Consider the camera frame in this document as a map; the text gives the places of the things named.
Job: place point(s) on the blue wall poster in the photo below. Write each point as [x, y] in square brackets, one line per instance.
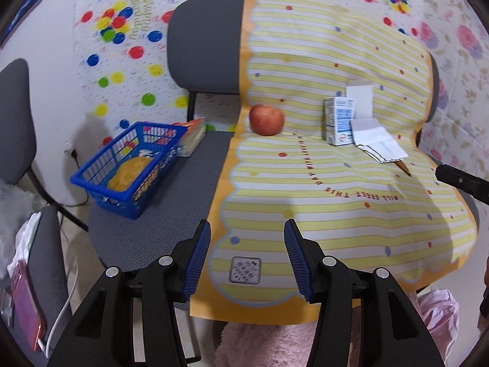
[19, 15]

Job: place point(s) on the blue plastic basket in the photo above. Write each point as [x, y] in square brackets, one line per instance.
[91, 185]

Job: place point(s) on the white tissue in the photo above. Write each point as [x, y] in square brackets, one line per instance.
[28, 237]

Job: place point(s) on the red apple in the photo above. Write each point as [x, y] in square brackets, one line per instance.
[266, 119]

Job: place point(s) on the small white wrapper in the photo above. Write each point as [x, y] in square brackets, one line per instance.
[145, 153]

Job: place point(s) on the pink plastic bag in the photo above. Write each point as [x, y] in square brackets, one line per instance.
[435, 313]

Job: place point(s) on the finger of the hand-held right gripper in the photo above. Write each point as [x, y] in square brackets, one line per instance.
[458, 181]

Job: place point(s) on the small white carton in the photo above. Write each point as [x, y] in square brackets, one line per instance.
[338, 122]

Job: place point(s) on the yellow striped mat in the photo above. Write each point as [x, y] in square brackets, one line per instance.
[344, 229]

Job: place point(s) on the pink phone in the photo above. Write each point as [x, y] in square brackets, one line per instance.
[26, 306]

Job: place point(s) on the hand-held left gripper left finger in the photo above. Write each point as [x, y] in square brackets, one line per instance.
[196, 260]

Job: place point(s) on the white wall outlet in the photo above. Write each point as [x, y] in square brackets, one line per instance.
[70, 148]

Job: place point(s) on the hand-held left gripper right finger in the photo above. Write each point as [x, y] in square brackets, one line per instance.
[300, 260]

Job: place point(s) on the clear plastic bag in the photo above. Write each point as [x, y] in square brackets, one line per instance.
[11, 218]

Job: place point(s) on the balloon print plastic sheet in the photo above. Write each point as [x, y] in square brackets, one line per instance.
[126, 84]

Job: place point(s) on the white folded paper box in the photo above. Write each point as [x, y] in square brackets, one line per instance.
[376, 141]

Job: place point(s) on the grey office chair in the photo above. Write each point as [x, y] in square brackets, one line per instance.
[206, 46]

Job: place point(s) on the floral print sheet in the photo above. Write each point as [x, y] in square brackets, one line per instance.
[458, 84]

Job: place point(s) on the pink fluffy cloth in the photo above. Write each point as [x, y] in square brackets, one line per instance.
[267, 346]

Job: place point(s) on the grey side chair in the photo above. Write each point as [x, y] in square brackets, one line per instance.
[15, 122]

